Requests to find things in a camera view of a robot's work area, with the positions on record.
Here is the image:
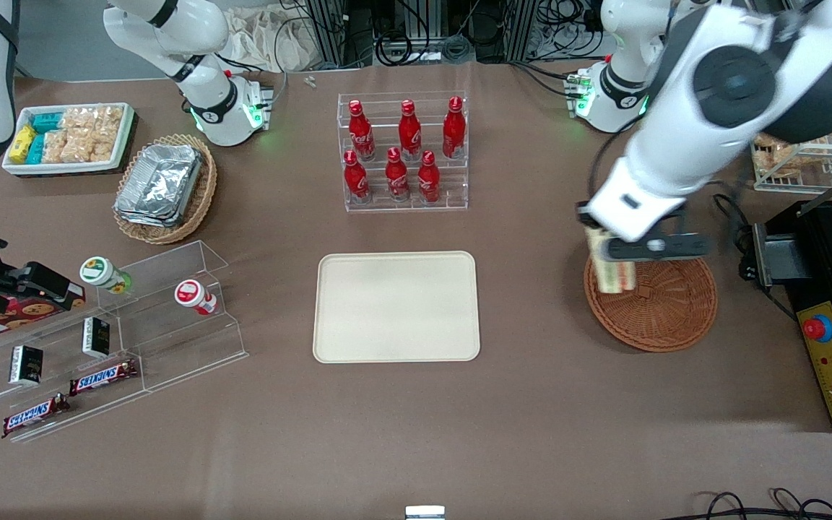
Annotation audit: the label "triangle sandwich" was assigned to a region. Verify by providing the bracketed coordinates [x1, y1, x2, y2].
[586, 227, 638, 295]

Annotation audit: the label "round brown wicker basket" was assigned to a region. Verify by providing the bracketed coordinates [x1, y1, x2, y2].
[584, 246, 719, 353]

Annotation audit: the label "white rectangular snack tray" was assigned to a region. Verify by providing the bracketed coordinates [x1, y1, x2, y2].
[2, 103, 135, 176]

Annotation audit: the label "oval tan wicker basket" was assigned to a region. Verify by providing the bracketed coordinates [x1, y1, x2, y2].
[113, 134, 217, 245]

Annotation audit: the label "beige plastic tray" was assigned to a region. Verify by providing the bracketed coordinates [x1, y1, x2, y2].
[313, 251, 481, 363]

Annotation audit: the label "red cookie box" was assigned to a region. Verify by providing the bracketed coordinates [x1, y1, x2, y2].
[0, 282, 87, 344]

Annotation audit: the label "green lid drink bottle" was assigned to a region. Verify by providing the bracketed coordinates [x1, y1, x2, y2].
[79, 256, 132, 295]

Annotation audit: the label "small black box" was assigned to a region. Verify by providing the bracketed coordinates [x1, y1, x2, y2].
[82, 317, 111, 359]
[9, 345, 44, 385]

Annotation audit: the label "Snickers chocolate bar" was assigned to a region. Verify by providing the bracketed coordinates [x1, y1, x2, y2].
[2, 394, 71, 438]
[69, 360, 139, 397]

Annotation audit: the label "yellow snack packet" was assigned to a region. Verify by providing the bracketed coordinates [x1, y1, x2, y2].
[9, 124, 37, 164]

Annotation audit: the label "clear bag of rice crackers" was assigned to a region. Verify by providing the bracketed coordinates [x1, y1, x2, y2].
[42, 130, 69, 164]
[95, 106, 125, 139]
[64, 131, 117, 163]
[62, 108, 97, 133]

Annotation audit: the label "clear acrylic step shelf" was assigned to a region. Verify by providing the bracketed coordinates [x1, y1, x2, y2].
[0, 240, 249, 443]

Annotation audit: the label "clear acrylic bottle rack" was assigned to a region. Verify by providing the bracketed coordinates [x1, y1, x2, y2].
[337, 92, 469, 212]

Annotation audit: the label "red lid drink bottle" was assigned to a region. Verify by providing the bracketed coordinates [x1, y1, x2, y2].
[174, 279, 219, 316]

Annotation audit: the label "stack of foil trays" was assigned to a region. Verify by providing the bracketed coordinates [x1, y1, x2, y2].
[114, 144, 204, 229]

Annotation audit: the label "red cola bottle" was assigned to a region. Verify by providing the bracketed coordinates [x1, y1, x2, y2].
[344, 149, 371, 204]
[398, 100, 422, 161]
[386, 147, 410, 202]
[443, 96, 467, 159]
[417, 150, 441, 204]
[348, 100, 376, 161]

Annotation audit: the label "black machine housing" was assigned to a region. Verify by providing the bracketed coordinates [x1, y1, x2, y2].
[740, 199, 832, 434]

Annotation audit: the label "beige cloth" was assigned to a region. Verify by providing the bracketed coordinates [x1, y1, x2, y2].
[225, 7, 316, 73]

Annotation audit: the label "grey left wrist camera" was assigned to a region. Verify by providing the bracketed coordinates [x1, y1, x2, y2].
[602, 233, 711, 262]

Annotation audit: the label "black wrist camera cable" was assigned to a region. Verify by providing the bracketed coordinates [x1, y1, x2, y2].
[588, 123, 649, 204]

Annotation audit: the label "black looped table cable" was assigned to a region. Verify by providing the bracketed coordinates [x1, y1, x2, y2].
[712, 194, 756, 254]

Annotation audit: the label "cracker bag in wire rack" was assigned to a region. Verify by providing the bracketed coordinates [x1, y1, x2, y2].
[753, 134, 821, 178]

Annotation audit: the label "black coiled cable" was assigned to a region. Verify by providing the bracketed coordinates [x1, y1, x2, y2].
[376, 32, 414, 67]

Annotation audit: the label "black cables at table edge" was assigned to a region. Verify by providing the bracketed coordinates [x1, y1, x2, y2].
[683, 489, 832, 520]

